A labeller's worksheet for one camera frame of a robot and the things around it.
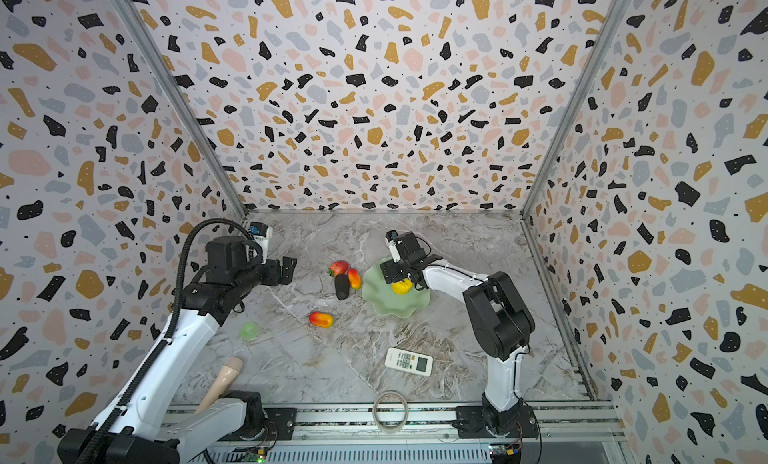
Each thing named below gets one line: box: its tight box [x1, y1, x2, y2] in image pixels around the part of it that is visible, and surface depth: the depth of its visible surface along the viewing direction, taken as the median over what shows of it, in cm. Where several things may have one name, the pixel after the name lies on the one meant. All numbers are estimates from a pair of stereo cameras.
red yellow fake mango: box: [348, 268, 361, 289], surface depth 100 cm
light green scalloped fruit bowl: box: [362, 258, 431, 319], surface depth 97 cm
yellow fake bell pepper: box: [392, 278, 413, 295], surface depth 96 cm
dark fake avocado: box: [335, 274, 350, 300], surface depth 99 cm
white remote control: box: [385, 347, 434, 377], surface depth 85 cm
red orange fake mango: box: [309, 311, 335, 329], surface depth 91 cm
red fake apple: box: [327, 260, 349, 277], surface depth 102 cm
